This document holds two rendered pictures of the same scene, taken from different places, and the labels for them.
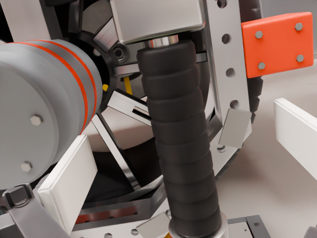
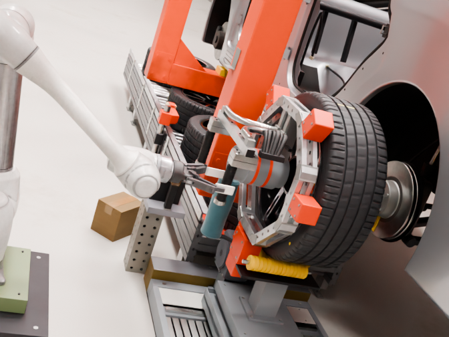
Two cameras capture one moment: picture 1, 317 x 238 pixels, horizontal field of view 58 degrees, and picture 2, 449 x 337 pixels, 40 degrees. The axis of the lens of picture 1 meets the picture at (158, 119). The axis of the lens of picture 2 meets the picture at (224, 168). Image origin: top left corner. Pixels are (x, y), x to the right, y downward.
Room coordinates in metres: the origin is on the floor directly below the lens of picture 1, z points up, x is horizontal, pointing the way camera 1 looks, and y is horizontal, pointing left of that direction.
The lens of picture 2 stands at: (-0.69, -1.84, 1.56)
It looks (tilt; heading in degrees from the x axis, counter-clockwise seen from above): 19 degrees down; 65
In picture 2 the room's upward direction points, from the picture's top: 19 degrees clockwise
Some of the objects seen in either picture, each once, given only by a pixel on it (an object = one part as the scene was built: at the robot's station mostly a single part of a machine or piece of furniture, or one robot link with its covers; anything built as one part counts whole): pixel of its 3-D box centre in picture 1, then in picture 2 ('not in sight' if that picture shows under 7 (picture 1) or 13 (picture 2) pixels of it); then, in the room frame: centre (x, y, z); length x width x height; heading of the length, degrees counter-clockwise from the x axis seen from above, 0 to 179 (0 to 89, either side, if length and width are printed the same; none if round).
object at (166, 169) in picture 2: not in sight; (162, 168); (-0.06, 0.00, 0.83); 0.09 x 0.06 x 0.09; 86
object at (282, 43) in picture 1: (269, 44); (304, 209); (0.41, -0.17, 0.85); 0.09 x 0.08 x 0.07; 86
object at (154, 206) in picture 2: not in sight; (159, 192); (0.21, 0.71, 0.44); 0.43 x 0.17 x 0.03; 86
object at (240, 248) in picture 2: not in sight; (252, 254); (0.46, 0.14, 0.48); 0.16 x 0.12 x 0.17; 176
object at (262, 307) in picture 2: not in sight; (268, 292); (0.59, 0.13, 0.32); 0.40 x 0.30 x 0.28; 86
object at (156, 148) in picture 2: not in sight; (157, 142); (0.48, 1.79, 0.30); 0.09 x 0.05 x 0.50; 86
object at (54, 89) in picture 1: (34, 99); (257, 167); (0.35, 0.15, 0.85); 0.21 x 0.14 x 0.14; 176
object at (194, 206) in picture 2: not in sight; (164, 142); (0.55, 1.87, 0.28); 2.47 x 0.09 x 0.22; 86
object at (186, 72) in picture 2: not in sight; (204, 68); (0.90, 2.52, 0.69); 0.52 x 0.17 x 0.35; 176
